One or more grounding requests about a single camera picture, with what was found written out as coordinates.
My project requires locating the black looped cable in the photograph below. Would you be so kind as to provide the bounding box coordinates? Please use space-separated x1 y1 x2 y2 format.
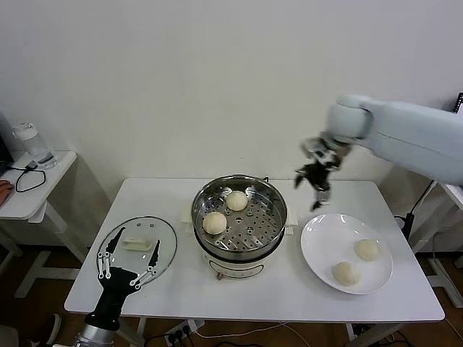
15 161 47 193

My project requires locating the white power strip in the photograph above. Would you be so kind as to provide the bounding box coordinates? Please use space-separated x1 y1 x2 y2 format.
164 320 205 344

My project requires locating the black laptop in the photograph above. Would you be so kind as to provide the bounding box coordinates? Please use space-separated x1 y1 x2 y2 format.
0 134 14 174

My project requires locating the white steamed baozi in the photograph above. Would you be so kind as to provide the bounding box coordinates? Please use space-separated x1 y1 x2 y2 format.
226 190 249 212
331 262 362 288
202 211 228 235
354 238 381 262

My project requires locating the white laptop charging cable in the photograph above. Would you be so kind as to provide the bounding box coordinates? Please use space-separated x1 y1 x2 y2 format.
412 179 438 215

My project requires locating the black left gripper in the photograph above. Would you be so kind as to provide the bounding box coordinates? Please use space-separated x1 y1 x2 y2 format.
85 226 162 330

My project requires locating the white round plate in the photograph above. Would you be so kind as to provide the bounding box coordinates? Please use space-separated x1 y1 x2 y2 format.
300 213 394 296

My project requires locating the glass lid white handle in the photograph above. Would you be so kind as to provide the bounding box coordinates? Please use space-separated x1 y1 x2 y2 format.
96 215 179 287

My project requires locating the clear water bottle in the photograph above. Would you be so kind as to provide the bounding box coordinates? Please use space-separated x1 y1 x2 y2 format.
11 121 59 170

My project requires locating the person's hand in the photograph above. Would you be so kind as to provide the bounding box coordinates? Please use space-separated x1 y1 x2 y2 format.
0 179 16 200

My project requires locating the stainless steel steamer basket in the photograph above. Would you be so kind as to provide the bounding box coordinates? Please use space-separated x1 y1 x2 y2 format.
191 175 289 260

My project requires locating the black power adapter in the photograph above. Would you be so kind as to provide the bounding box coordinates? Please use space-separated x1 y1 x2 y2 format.
403 213 416 240

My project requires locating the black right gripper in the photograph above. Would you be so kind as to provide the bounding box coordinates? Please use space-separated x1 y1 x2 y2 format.
294 132 352 213

